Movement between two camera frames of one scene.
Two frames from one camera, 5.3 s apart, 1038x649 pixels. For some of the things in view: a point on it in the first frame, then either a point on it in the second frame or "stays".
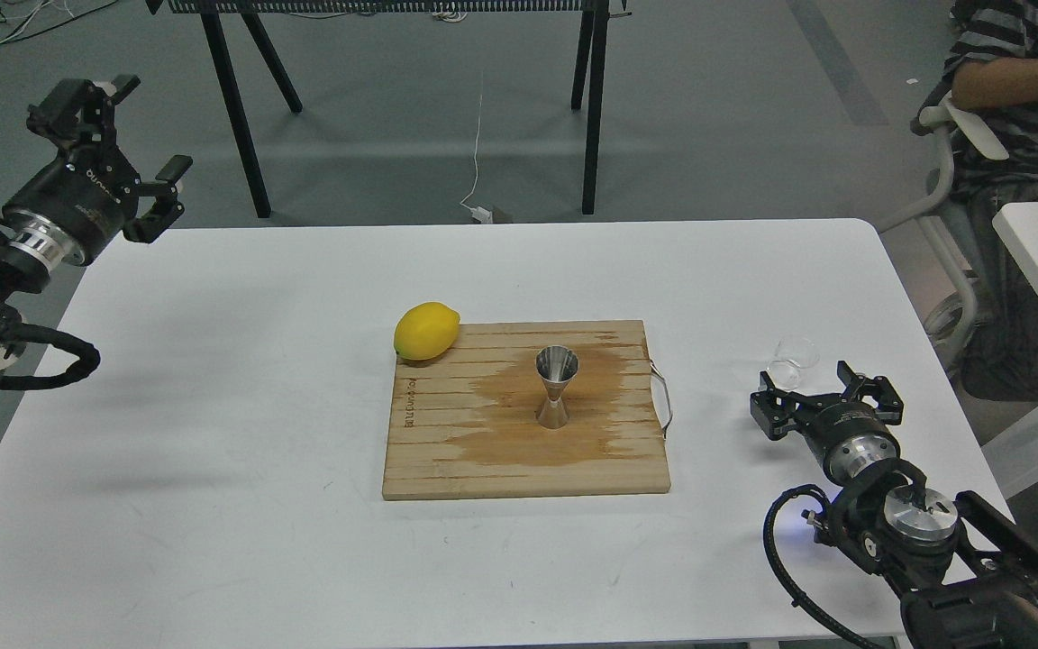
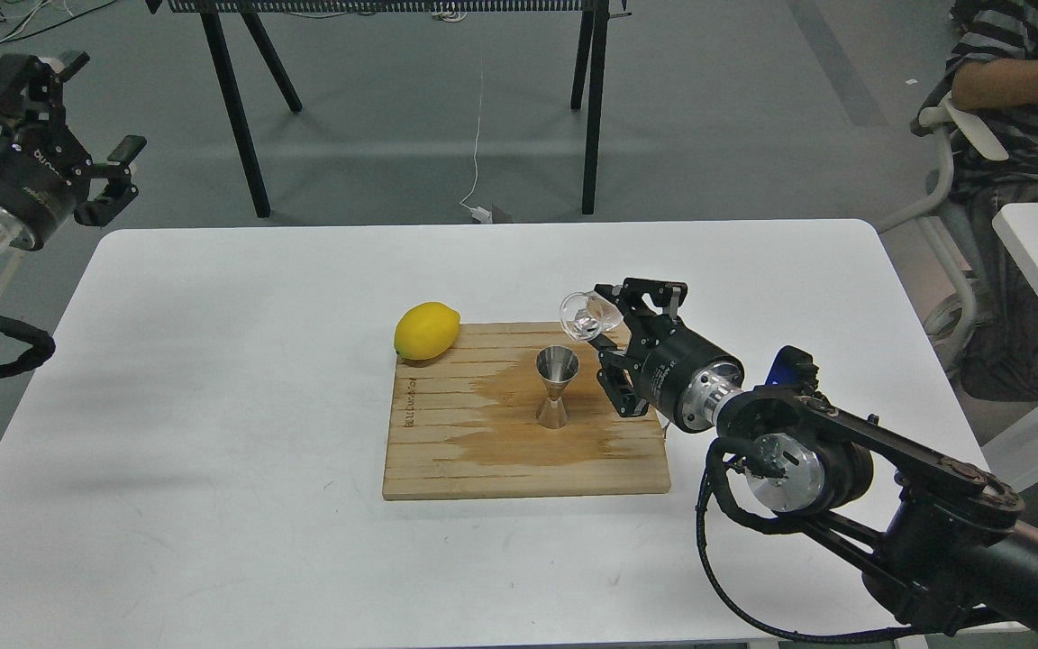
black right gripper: [850, 437] -> [678, 372]
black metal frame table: [592, 50] stays
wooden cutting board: [464, 425] stays
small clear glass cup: [791, 355] -> [586, 315]
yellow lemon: [426, 331] stays
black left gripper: [68, 213] -> [28, 183]
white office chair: [951, 319] stays
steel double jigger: [556, 366] stays
